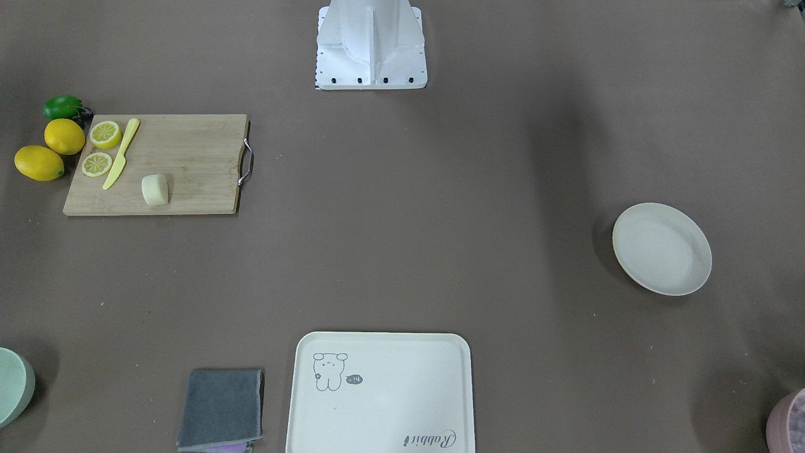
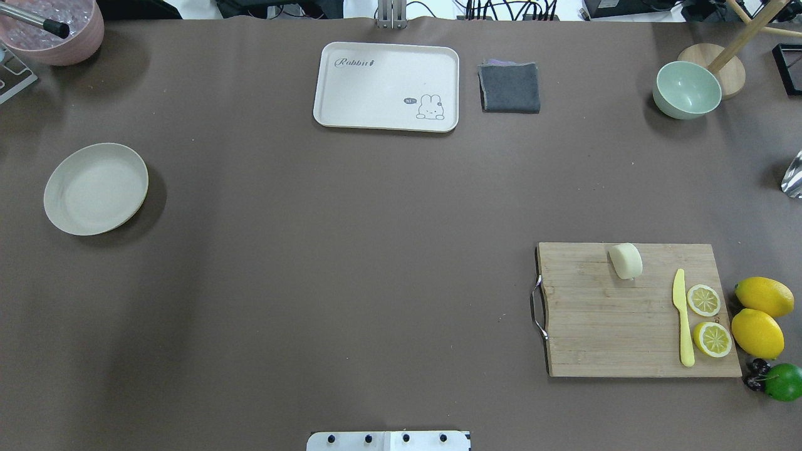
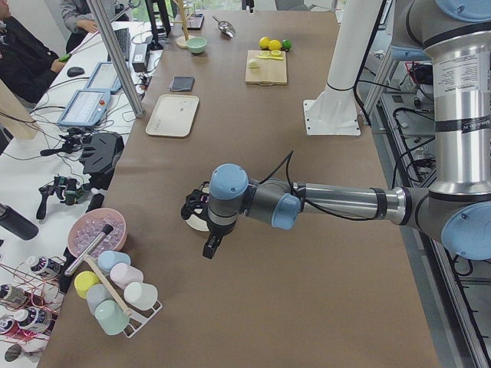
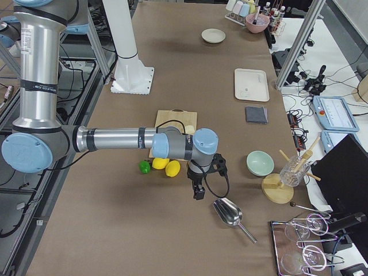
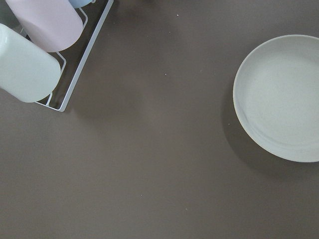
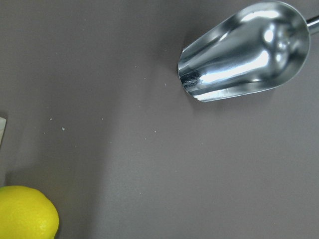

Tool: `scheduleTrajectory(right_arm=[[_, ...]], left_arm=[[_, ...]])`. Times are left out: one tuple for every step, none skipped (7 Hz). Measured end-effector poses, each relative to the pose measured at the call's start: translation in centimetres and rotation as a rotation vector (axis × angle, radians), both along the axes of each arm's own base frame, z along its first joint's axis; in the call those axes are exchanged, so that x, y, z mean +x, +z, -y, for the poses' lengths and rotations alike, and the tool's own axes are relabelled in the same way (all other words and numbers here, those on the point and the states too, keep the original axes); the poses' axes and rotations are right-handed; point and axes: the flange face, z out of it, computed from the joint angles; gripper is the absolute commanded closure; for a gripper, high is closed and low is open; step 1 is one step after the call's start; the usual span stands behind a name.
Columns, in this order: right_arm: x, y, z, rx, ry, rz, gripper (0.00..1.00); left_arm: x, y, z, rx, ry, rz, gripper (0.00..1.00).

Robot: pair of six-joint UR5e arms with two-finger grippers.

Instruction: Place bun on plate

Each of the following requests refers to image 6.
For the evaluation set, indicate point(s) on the metal scoop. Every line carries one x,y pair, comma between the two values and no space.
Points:
259,48

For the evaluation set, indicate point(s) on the wooden cutting board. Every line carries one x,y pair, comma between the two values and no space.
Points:
2,128

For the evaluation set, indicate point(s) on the yellow lemon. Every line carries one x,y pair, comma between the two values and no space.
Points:
26,213

